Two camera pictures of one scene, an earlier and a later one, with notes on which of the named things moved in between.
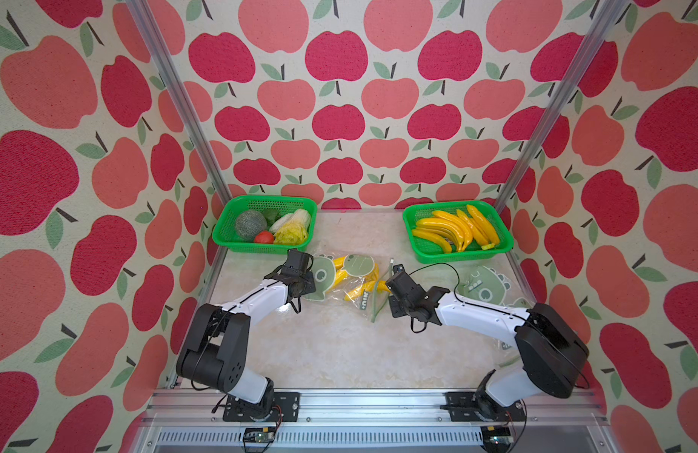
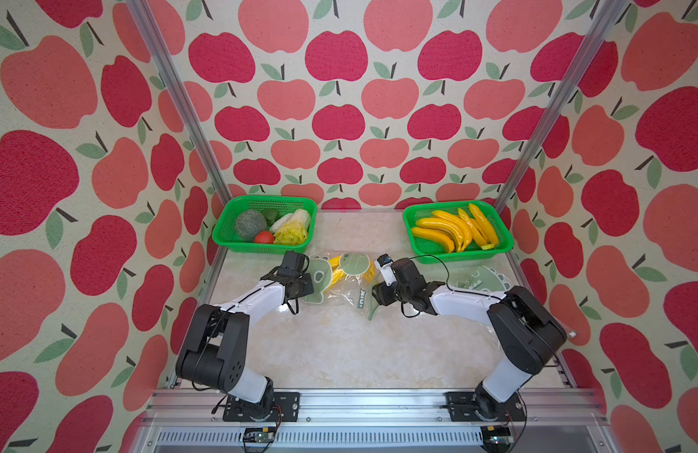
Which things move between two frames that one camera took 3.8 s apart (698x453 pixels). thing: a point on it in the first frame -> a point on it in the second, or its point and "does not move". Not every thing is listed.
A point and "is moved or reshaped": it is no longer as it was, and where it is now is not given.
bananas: [372, 283] is moved or reshaped
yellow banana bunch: [445, 229] does not move
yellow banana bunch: [481, 228] does not move
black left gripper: [311, 287] does not move
